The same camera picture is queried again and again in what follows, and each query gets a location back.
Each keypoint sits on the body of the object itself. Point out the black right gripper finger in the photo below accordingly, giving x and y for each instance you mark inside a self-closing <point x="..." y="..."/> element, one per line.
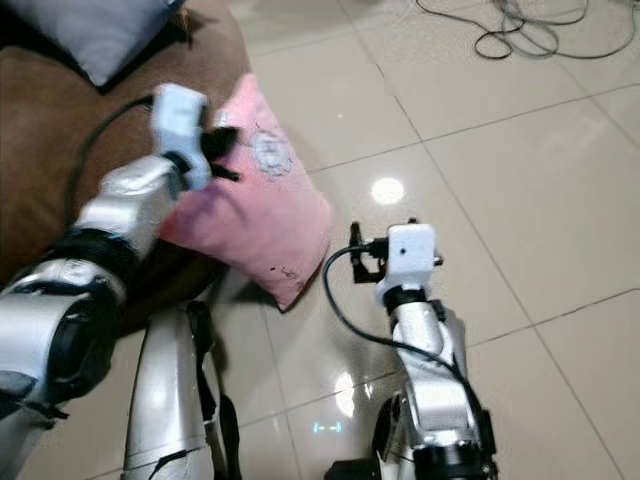
<point x="356" y="236"/>

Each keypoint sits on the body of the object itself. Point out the pink rectangular pillow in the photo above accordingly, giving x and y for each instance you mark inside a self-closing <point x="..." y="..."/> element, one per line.
<point x="260" y="220"/>

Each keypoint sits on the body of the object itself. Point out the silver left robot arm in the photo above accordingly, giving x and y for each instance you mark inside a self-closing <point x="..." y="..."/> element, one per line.
<point x="50" y="320"/>

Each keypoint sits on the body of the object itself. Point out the grey rectangular pillow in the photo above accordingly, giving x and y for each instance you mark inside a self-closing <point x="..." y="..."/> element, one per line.
<point x="100" y="30"/>

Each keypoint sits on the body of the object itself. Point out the brown round velvet sofa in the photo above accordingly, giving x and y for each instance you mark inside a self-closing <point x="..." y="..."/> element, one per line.
<point x="50" y="150"/>

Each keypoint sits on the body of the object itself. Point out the silver robot right leg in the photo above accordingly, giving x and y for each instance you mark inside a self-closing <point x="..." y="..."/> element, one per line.
<point x="380" y="440"/>

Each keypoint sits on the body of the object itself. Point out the silver robot leg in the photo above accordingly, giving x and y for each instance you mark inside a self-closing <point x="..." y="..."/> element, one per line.
<point x="170" y="400"/>
<point x="380" y="440"/>

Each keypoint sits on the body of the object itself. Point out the silver robot left leg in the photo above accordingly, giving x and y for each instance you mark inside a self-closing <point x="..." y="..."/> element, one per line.
<point x="170" y="400"/>

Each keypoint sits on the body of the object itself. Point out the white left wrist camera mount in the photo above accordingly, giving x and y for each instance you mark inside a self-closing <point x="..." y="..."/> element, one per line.
<point x="180" y="120"/>

